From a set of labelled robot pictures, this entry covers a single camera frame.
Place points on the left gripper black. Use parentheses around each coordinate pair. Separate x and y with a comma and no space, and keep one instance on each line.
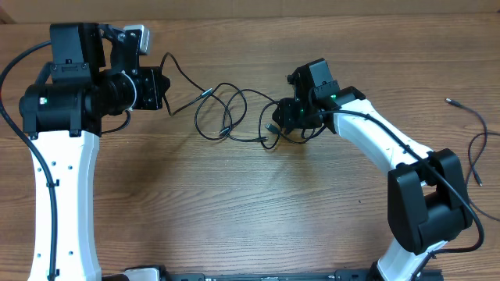
(150,76)

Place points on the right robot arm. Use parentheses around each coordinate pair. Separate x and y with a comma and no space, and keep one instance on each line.
(427,198)

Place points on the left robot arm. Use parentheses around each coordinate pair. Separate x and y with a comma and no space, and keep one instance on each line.
(95,72)

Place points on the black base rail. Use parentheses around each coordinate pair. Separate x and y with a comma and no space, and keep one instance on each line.
(159,272)

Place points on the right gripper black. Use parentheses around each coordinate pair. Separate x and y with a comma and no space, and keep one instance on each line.
(287,112)

